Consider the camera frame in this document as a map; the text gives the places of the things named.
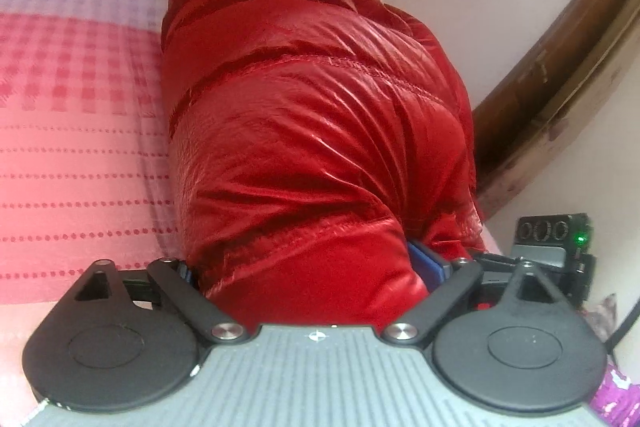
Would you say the pink checked bed cover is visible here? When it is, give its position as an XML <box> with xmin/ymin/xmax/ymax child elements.
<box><xmin>0</xmin><ymin>0</ymin><xmax>501</xmax><ymax>413</ymax></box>

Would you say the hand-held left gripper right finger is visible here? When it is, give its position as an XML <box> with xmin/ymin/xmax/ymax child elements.
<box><xmin>384</xmin><ymin>239</ymin><xmax>568</xmax><ymax>344</ymax></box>

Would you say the purple patterned cloth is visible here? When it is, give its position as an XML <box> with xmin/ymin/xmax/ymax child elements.
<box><xmin>584</xmin><ymin>293</ymin><xmax>640</xmax><ymax>427</ymax></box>

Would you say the red puffer jacket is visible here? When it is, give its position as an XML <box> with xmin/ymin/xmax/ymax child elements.
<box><xmin>161</xmin><ymin>0</ymin><xmax>487</xmax><ymax>330</ymax></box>

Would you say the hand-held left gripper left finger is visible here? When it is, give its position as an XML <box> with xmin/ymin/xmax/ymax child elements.
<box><xmin>70</xmin><ymin>257</ymin><xmax>251</xmax><ymax>346</ymax></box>

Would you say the brown wooden frame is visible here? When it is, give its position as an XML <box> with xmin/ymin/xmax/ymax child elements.
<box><xmin>471</xmin><ymin>0</ymin><xmax>640</xmax><ymax>219</ymax></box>

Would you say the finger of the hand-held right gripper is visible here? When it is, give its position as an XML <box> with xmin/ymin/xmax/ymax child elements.
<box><xmin>470</xmin><ymin>251</ymin><xmax>521</xmax><ymax>269</ymax></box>

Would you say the black cable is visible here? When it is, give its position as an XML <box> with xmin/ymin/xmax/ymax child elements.
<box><xmin>604</xmin><ymin>294</ymin><xmax>640</xmax><ymax>354</ymax></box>

